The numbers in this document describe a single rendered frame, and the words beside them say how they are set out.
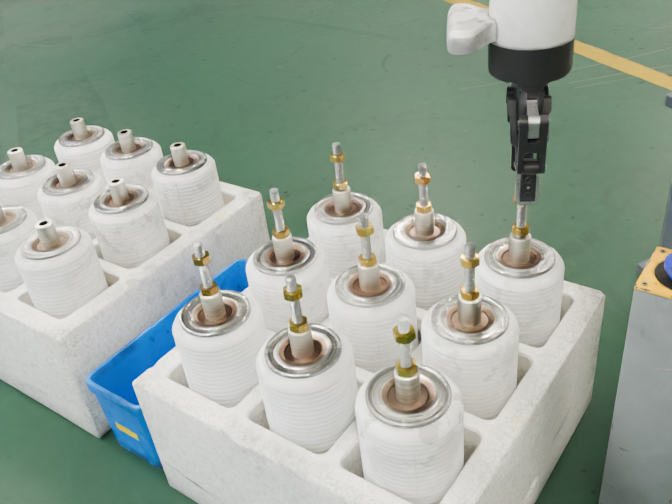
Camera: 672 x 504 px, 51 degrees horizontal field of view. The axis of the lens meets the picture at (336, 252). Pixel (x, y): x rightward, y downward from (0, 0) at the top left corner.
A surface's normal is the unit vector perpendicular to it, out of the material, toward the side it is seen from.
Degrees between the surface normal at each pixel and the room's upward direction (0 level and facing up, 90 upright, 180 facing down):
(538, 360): 0
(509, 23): 90
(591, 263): 0
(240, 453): 90
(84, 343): 90
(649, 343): 90
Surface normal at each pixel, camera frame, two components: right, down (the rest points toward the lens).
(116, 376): 0.81, 0.22
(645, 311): -0.58, 0.51
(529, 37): -0.22, 0.58
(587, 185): -0.11, -0.82
